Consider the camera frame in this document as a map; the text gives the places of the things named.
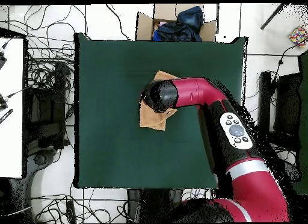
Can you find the orange terry towel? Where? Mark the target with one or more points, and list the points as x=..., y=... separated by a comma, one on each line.
x=151, y=120

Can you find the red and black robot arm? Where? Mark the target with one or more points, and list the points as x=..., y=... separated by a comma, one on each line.
x=257, y=195

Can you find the dark green table cloth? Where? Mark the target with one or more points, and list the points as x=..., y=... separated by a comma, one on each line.
x=108, y=149

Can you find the brown cardboard box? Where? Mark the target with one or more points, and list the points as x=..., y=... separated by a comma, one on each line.
x=144, y=26

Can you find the dark blue clothing pile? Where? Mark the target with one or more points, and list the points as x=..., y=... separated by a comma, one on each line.
x=182, y=26

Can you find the black equipment stand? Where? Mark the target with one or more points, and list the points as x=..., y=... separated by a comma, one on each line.
x=286, y=101
x=45, y=113

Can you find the black power strip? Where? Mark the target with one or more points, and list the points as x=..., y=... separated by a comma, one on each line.
x=71, y=212

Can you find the white desk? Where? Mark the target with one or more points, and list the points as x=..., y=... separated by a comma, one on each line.
x=10, y=137

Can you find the green covered side table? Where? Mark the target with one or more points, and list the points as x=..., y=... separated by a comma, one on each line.
x=303, y=137

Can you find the dark metal bar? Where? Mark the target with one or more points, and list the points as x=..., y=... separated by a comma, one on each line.
x=273, y=16

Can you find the multicoloured patterned bundle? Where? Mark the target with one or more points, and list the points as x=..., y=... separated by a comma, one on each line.
x=298, y=36

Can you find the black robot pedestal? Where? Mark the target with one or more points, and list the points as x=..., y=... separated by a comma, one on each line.
x=154, y=204

